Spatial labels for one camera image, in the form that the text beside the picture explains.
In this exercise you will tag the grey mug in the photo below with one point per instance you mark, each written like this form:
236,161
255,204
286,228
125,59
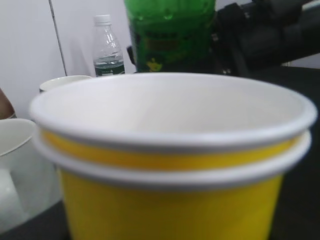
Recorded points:
60,81

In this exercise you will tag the white mug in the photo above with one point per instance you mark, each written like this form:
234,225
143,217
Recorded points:
28,183

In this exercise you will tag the brown Nescafe bottle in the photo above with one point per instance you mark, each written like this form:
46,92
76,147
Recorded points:
6,109

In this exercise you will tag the green soda bottle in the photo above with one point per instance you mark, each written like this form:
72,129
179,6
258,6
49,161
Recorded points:
169,35

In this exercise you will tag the clear water bottle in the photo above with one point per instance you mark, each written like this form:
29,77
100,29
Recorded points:
108,57

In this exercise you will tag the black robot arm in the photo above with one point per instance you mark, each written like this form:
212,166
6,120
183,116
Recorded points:
264,33

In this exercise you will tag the yellow paper cup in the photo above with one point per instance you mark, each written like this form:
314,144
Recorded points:
172,156

